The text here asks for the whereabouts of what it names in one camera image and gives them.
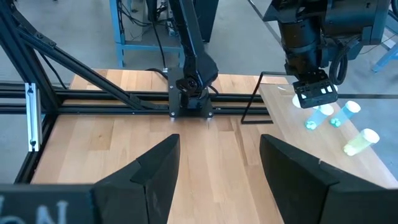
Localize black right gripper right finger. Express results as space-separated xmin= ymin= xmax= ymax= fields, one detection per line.
xmin=259 ymin=133 xmax=398 ymax=224

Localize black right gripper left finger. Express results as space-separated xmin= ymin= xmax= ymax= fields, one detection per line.
xmin=93 ymin=133 xmax=181 ymax=224

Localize white bottle table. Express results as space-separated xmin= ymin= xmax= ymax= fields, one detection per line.
xmin=343 ymin=128 xmax=381 ymax=157

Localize blue metal table leg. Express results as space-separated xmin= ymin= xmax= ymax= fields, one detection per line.
xmin=371 ymin=9 xmax=398 ymax=73

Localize black rectangular box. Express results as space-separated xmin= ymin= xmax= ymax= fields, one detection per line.
xmin=192 ymin=0 xmax=220 ymax=43

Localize black beam with silver brackets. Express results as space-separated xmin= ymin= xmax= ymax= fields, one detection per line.
xmin=14 ymin=81 xmax=60 ymax=185

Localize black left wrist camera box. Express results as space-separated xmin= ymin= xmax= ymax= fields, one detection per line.
xmin=293 ymin=78 xmax=339 ymax=110

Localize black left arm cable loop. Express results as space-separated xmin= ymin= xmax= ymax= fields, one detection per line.
xmin=328 ymin=37 xmax=361 ymax=86

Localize blue metal table frame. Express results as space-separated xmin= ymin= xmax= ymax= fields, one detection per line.
xmin=108 ymin=0 xmax=187 ymax=69

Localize black hanging cable bundle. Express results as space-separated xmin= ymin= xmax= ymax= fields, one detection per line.
xmin=118 ymin=0 xmax=175 ymax=41

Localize black frame upright post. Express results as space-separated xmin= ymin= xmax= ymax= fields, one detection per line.
xmin=0 ymin=0 xmax=62 ymax=113

